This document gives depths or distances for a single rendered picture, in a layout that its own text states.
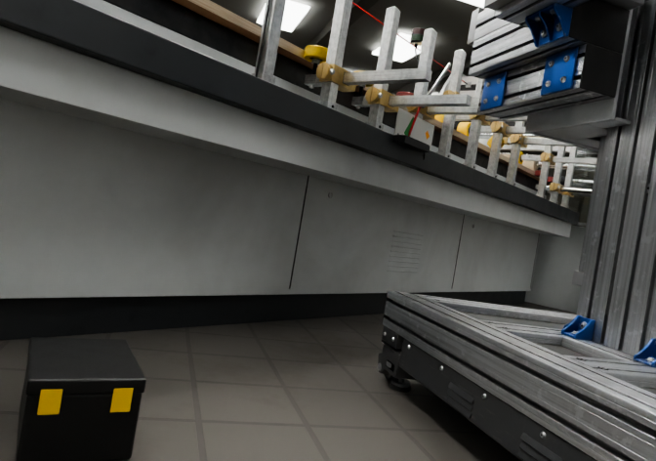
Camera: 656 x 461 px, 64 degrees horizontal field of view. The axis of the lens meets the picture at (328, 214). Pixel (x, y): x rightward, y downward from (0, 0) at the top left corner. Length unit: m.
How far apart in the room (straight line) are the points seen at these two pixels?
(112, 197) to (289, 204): 0.62
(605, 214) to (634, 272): 0.14
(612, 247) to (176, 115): 0.97
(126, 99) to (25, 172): 0.29
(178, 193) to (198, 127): 0.28
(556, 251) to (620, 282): 3.04
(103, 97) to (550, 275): 3.59
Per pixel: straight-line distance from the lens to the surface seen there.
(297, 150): 1.49
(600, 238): 1.25
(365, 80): 1.55
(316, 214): 1.88
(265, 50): 1.40
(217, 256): 1.60
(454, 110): 1.95
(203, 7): 1.50
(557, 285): 4.22
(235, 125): 1.34
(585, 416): 0.83
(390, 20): 1.85
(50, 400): 0.82
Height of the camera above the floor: 0.39
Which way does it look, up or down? level
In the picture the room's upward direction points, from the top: 10 degrees clockwise
